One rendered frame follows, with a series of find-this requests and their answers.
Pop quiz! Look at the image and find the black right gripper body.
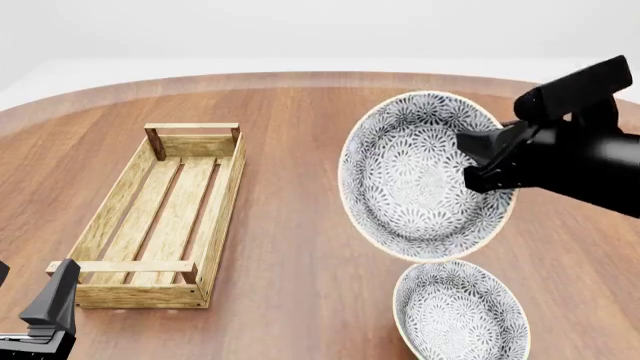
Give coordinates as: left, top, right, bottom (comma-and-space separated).
463, 126, 545, 194

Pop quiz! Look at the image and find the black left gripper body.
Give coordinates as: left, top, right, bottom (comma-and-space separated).
0, 328, 78, 360

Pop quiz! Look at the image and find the patterned grey-white bowl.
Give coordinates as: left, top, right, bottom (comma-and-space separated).
393, 259, 531, 360
338, 90, 519, 264

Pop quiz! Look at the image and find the wooden slat tray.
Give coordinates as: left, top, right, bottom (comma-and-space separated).
45, 122, 248, 311

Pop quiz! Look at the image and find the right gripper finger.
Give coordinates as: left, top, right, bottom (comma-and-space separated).
455, 121, 539, 168

